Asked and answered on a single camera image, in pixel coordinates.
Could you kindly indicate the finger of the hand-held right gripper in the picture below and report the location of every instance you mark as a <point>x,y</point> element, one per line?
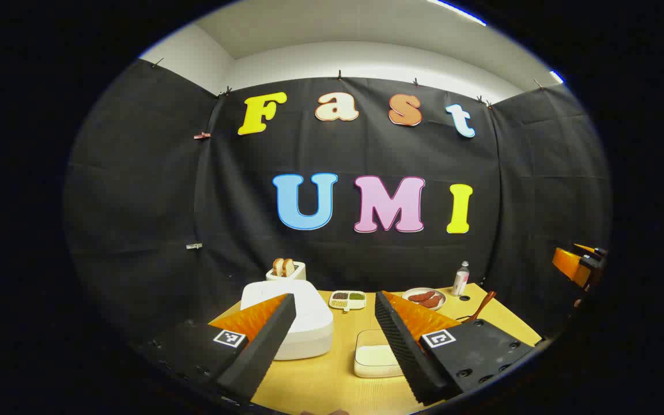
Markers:
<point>588,249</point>
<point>569,266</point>

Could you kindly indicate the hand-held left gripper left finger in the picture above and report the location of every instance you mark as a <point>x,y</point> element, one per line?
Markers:
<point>263,346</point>

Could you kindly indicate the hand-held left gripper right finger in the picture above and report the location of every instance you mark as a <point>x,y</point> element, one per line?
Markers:
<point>404,346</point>

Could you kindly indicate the white rice cooker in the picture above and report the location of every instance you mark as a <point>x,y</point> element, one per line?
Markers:
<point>314,323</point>

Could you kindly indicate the brown wooden spoon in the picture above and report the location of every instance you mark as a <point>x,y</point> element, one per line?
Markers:
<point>483,304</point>

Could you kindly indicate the white round plate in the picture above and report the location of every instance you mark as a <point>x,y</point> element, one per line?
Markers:
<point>410,302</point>

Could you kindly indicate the red sausage piece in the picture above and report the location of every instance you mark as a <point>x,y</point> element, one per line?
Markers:
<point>421,297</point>
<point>431,302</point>

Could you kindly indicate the white divided bean dish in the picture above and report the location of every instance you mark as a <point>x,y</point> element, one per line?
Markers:
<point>347,298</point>

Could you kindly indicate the toasted bread slice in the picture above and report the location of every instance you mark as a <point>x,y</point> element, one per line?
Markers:
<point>289,267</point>
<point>278,267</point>

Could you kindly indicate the white toaster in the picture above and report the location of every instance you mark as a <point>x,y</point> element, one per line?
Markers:
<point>299,271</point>

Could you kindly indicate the clear bottle with pink label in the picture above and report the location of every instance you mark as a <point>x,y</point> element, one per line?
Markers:
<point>460,281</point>

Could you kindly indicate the black backdrop cloth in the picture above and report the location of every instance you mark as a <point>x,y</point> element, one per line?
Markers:
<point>366,155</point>

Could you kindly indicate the pink clothespin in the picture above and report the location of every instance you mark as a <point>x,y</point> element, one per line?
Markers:
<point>202,135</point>

